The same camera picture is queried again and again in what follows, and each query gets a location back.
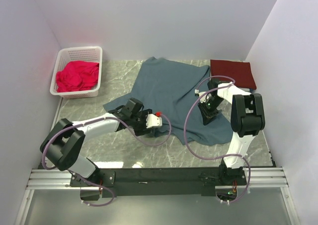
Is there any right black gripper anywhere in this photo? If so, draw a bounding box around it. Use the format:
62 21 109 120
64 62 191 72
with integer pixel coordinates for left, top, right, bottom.
198 97 224 125

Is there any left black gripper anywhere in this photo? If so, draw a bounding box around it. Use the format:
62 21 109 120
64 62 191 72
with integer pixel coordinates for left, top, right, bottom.
130 109 154 136

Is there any blue-grey t-shirt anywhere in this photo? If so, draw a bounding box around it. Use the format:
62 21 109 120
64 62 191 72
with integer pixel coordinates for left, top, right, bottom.
103 57 233 146

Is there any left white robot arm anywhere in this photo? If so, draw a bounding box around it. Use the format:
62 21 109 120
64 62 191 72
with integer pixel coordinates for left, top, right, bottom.
40 98 162 186

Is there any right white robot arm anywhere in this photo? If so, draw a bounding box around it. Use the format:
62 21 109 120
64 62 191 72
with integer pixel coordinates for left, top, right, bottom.
195 78 265 185

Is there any folded white blue t-shirt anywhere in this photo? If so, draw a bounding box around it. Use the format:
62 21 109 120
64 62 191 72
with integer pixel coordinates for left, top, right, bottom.
240 87 253 93

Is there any folded dark red t-shirt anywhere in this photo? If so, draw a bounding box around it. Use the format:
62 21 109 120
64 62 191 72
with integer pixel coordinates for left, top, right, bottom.
210 60 257 90

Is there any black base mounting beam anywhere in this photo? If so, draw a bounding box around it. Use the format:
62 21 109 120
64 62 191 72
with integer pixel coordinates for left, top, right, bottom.
70 165 247 201

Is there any crumpled pink-red t-shirt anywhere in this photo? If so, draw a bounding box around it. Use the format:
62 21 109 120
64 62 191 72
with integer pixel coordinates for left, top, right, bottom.
56 61 99 93

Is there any white plastic laundry basket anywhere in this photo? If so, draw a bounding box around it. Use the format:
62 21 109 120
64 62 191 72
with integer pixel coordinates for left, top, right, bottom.
50 46 102 99

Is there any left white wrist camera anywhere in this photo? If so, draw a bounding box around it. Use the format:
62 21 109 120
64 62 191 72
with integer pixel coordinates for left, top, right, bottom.
146 112 162 129

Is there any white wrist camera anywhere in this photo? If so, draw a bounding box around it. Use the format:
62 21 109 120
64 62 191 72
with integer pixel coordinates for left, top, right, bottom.
146 112 162 129
194 89 212 104

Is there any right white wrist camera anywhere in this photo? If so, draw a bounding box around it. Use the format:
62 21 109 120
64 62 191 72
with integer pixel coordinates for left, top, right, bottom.
194 89 212 104

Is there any aluminium rail frame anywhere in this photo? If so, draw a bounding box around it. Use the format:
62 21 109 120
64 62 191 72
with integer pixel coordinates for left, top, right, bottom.
14 95 301 225

